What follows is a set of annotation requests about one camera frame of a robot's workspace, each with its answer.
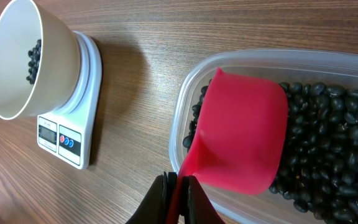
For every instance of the pink plastic measuring scoop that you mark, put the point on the pink plastic measuring scoop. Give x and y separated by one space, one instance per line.
238 141

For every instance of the white digital kitchen scale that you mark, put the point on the white digital kitchen scale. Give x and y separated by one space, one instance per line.
67 132

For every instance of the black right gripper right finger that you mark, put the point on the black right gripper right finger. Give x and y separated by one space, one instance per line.
195 206

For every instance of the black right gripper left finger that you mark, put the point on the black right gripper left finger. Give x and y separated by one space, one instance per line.
154 207

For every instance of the black beans in container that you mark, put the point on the black beans in container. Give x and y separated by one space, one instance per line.
317 176

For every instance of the black beans in bowl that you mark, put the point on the black beans in bowl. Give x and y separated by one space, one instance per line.
34 62

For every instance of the white bowl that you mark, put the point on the white bowl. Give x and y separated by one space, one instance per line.
22 23

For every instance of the clear plastic container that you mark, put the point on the clear plastic container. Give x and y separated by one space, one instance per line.
278 65

